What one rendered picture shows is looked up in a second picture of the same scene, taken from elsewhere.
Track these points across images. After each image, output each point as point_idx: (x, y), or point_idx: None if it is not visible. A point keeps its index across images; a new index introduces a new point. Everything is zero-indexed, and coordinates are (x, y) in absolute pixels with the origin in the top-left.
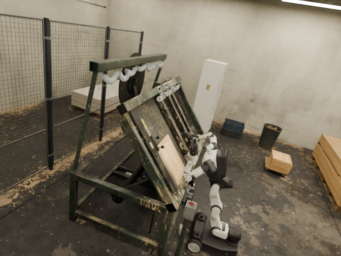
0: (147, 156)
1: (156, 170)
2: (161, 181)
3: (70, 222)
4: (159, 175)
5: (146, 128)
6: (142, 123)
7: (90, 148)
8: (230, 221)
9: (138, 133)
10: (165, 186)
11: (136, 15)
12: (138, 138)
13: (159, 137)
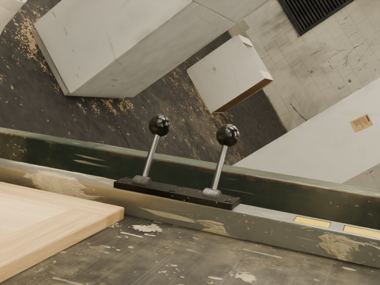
0: (207, 162)
1: (128, 149)
2: (75, 139)
3: None
4: (95, 145)
5: (296, 219)
6: (354, 225)
7: None
8: None
9: (331, 187)
10: (43, 135)
11: None
12: (310, 178)
13: (77, 268)
